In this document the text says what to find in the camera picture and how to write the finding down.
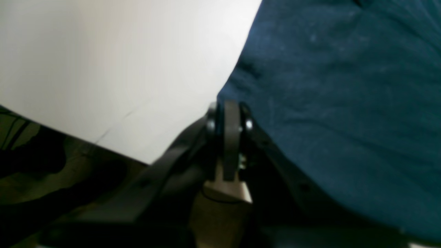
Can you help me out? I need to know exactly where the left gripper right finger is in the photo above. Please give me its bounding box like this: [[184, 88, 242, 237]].
[[222, 100, 409, 248]]

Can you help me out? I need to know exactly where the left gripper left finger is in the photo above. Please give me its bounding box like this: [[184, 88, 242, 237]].
[[40, 103, 218, 248]]

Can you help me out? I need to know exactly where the dark blue T-shirt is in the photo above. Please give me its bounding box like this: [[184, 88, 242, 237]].
[[218, 0, 441, 243]]

